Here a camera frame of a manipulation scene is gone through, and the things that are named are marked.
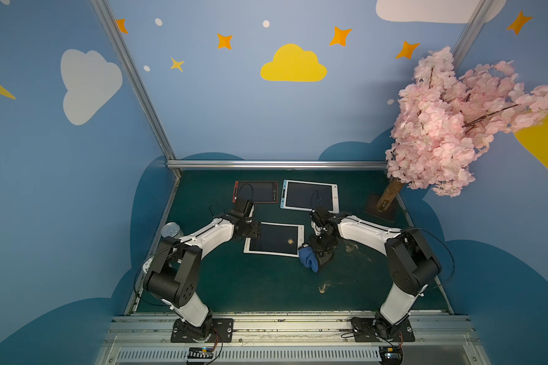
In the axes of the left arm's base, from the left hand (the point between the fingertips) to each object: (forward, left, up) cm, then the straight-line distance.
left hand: (254, 226), depth 94 cm
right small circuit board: (-42, -48, -8) cm, 65 cm away
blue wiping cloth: (-12, -22, -2) cm, 26 cm away
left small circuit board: (-43, +14, -8) cm, 46 cm away
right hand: (-6, -27, -4) cm, 28 cm away
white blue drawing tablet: (+21, -24, -5) cm, 33 cm away
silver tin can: (-2, +34, 0) cm, 34 cm away
